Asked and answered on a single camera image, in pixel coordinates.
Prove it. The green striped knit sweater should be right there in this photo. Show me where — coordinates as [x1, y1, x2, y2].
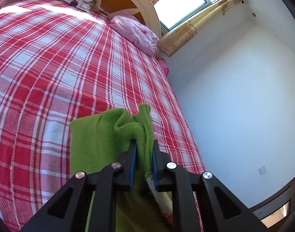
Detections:
[70, 104, 173, 231]

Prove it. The dark wooden furniture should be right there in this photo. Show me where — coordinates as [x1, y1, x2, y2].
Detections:
[250, 183, 295, 231]

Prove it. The red plaid bed sheet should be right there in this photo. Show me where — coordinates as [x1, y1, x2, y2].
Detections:
[0, 0, 205, 231]

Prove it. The pink cloth beside bed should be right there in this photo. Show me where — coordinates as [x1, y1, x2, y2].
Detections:
[157, 58, 170, 77]

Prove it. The yellow curtain right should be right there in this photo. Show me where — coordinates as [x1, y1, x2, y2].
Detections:
[158, 0, 242, 57]

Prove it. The pink floral pillow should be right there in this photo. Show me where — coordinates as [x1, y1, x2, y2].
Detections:
[109, 13, 159, 56]

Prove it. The wall socket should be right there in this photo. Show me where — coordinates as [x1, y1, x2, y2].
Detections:
[259, 165, 266, 175]

